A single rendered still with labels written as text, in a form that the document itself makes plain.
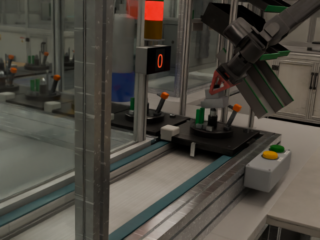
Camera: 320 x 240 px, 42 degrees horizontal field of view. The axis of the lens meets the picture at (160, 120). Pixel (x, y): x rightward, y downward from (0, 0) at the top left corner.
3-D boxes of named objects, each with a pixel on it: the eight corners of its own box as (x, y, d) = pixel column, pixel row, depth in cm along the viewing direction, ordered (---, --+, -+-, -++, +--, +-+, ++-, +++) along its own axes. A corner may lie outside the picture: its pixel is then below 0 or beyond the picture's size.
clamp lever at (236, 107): (231, 127, 130) (242, 106, 127) (229, 128, 128) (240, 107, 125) (222, 121, 131) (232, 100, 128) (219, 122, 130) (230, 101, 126)
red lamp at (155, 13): (165, 20, 115) (166, 2, 113) (156, 20, 110) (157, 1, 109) (150, 19, 117) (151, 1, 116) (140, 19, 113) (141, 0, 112)
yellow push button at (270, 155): (278, 159, 116) (279, 152, 116) (275, 163, 113) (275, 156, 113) (265, 156, 118) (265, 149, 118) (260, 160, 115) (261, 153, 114)
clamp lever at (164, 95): (161, 113, 142) (169, 94, 139) (158, 114, 141) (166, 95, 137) (153, 107, 144) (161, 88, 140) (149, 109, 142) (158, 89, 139)
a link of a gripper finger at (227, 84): (199, 86, 127) (219, 65, 122) (209, 83, 133) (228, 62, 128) (214, 103, 125) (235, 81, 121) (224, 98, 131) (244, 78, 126)
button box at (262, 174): (289, 169, 124) (292, 149, 123) (268, 193, 107) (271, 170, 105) (266, 163, 128) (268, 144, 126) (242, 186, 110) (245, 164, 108)
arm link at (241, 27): (283, 27, 115) (279, 36, 123) (254, -1, 117) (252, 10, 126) (250, 57, 116) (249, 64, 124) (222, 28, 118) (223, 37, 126)
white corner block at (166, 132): (179, 139, 131) (180, 126, 130) (172, 142, 127) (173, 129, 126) (166, 136, 133) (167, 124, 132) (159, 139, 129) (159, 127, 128)
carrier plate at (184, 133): (259, 136, 137) (260, 130, 137) (232, 156, 117) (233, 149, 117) (194, 123, 149) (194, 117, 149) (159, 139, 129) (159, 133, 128)
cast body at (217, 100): (229, 105, 130) (226, 83, 129) (223, 107, 127) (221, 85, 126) (205, 106, 135) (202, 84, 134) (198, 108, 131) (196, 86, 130)
